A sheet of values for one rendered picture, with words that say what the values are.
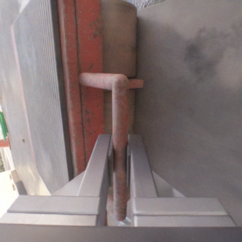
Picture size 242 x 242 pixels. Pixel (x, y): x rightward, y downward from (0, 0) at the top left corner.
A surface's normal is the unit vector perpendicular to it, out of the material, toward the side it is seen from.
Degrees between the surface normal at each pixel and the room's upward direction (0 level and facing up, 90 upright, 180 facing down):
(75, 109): 90
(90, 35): 90
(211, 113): 0
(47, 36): 0
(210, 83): 0
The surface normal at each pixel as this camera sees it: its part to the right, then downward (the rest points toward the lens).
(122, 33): 0.59, 0.25
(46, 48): -0.77, 0.19
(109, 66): 0.24, 0.29
